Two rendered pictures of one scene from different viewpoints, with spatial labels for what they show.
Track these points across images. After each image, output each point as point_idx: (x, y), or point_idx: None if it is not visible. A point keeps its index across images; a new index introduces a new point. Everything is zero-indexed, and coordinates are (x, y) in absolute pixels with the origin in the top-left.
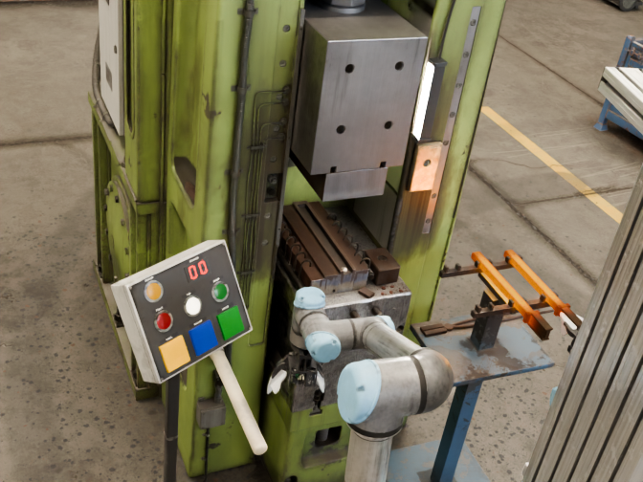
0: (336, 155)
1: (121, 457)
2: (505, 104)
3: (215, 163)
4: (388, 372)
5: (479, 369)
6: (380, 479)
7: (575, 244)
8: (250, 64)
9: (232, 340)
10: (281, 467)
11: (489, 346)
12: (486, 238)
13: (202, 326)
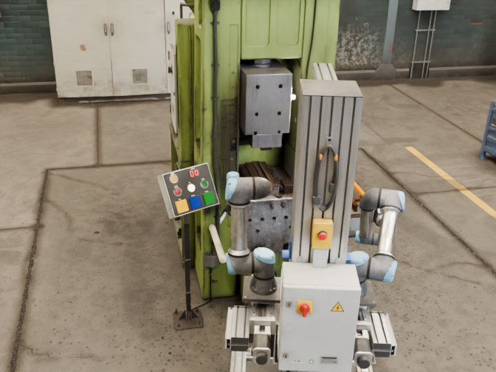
0: (256, 126)
1: (172, 289)
2: (424, 145)
3: (206, 131)
4: (240, 179)
5: None
6: (242, 227)
7: (444, 213)
8: (218, 88)
9: (209, 206)
10: None
11: None
12: None
13: (195, 196)
